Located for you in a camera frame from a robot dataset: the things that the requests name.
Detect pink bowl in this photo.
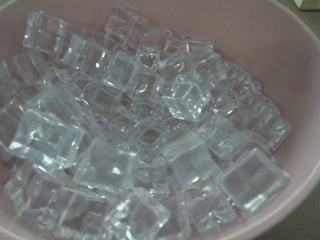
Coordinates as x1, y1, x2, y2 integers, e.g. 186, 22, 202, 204
0, 0, 320, 240

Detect pile of clear ice cubes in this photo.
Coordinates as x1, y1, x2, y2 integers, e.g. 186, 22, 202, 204
0, 5, 292, 240

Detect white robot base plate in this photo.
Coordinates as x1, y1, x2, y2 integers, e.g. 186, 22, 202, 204
293, 0, 320, 11

